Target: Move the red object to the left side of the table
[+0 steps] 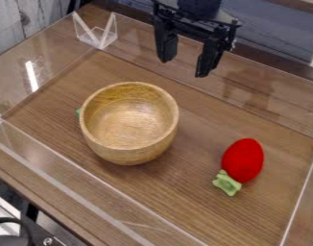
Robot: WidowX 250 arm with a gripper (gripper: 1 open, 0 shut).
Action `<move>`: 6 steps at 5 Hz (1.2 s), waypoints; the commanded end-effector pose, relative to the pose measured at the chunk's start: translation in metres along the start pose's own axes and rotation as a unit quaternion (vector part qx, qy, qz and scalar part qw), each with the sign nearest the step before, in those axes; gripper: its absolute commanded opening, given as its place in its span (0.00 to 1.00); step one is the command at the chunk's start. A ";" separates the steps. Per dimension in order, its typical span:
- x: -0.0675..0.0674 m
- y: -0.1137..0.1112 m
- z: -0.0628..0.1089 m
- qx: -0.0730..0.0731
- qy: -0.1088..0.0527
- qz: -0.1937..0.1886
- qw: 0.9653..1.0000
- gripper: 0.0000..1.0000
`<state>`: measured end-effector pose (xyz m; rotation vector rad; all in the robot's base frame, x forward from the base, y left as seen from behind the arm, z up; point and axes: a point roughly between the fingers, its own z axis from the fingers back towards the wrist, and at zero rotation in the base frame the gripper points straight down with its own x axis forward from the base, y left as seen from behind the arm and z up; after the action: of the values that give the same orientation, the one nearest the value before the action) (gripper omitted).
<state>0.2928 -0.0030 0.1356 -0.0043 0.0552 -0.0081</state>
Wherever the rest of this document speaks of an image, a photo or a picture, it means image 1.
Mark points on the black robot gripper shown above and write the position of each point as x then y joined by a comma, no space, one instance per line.
205,14

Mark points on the red plush strawberry toy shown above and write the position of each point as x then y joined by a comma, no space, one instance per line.
242,165

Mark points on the green object behind bowl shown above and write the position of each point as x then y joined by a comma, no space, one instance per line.
78,112

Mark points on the grey sofa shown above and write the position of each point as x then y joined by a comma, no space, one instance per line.
270,25

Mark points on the wooden bowl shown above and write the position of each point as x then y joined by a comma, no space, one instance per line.
129,122

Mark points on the clear acrylic table barrier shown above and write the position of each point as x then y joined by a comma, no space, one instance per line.
160,203

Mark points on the black metal table leg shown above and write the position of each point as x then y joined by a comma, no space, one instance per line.
33,212

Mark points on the clear acrylic corner bracket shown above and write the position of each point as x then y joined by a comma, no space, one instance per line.
97,37

